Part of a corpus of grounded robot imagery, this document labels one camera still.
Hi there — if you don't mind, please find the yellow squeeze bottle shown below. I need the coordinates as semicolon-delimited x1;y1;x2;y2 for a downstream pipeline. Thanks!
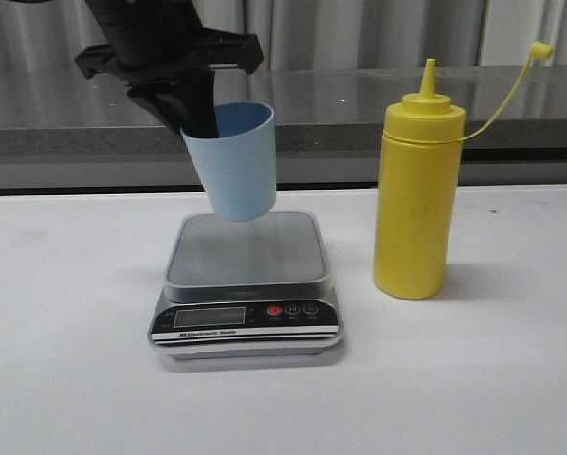
372;41;554;300

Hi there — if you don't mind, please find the light blue plastic cup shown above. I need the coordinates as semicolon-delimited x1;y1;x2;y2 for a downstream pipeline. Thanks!
181;101;276;222

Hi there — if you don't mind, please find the grey pleated curtain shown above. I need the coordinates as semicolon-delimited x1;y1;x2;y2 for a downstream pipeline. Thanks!
0;1;567;72

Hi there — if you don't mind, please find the silver electronic kitchen scale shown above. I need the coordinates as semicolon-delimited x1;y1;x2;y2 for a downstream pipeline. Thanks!
147;211;344;360

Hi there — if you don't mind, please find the grey stone counter ledge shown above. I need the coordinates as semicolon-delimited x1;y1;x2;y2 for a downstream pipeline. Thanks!
0;66;567;194

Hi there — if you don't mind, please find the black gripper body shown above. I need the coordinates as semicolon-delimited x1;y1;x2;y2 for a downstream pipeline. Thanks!
75;1;264;95

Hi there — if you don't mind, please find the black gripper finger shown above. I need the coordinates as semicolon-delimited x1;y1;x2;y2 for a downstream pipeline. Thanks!
127;83;185;135
181;70;218;138

